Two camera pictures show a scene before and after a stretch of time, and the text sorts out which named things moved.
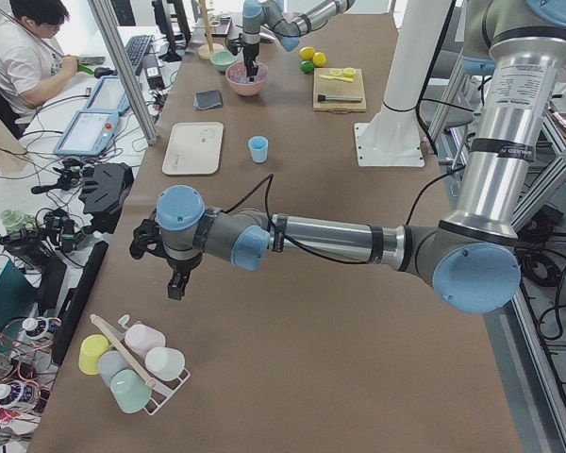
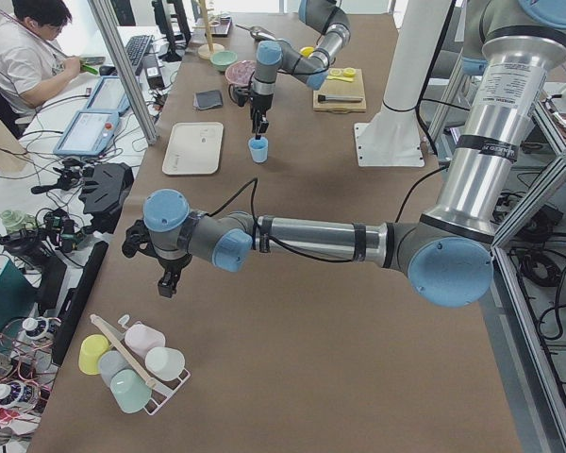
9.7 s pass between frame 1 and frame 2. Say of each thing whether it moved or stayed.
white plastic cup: stayed
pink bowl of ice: stayed
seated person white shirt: stayed
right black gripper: moved
